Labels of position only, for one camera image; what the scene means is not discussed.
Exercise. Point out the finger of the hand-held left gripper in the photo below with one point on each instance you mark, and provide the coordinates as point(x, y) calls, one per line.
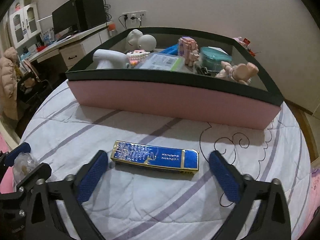
point(17, 152)
point(41, 172)

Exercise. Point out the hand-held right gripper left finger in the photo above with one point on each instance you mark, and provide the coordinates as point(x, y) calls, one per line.
point(92, 175)

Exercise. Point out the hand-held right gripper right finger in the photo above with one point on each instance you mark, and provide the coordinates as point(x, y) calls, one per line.
point(225, 175)

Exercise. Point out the blue and gold carton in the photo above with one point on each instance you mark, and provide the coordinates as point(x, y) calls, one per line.
point(155, 158)

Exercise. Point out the pink black storage box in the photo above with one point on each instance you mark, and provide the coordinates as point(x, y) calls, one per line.
point(170, 100)

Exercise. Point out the pink piglet doll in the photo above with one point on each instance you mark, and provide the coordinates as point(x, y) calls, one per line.
point(240, 72)

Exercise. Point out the teal round case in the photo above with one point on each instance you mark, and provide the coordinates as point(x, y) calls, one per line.
point(212, 60)

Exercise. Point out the white handheld device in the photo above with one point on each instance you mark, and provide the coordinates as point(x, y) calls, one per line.
point(110, 57)

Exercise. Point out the clear plastic box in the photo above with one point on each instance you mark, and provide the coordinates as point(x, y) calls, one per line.
point(162, 62)

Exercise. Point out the tall pink block toy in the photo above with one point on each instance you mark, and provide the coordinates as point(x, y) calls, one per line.
point(188, 50)

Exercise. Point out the blue plastic stick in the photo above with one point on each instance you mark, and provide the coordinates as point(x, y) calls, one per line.
point(170, 50)

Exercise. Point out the pink blanket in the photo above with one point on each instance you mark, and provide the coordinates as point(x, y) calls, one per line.
point(7, 177)

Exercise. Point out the white striped quilt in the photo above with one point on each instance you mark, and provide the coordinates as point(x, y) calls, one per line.
point(150, 205)

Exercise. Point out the black chair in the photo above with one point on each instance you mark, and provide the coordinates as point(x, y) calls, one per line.
point(37, 85)

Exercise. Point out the pink puffer jacket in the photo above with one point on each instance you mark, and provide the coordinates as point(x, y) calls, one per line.
point(8, 80)

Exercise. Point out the pink embroidered quilt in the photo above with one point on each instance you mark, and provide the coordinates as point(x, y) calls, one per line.
point(313, 197)

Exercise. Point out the blue white pack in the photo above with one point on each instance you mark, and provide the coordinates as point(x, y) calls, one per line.
point(47, 38)

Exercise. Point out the white desk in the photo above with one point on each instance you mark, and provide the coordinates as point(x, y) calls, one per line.
point(75, 45)

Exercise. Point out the red storage box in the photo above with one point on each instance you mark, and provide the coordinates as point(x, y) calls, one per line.
point(251, 52)

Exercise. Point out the white glass-door cabinet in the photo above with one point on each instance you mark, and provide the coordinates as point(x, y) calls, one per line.
point(25, 25)

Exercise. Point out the pink plush toy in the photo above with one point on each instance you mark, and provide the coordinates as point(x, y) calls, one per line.
point(238, 40)

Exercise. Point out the black monitor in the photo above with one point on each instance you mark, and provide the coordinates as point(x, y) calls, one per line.
point(65, 18)

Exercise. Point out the small pink doll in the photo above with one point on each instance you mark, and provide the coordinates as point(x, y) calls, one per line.
point(18, 5)

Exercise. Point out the black speakers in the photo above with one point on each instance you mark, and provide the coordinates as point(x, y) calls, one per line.
point(91, 11)

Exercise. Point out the white wall power outlet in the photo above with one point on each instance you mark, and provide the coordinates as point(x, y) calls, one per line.
point(133, 15)

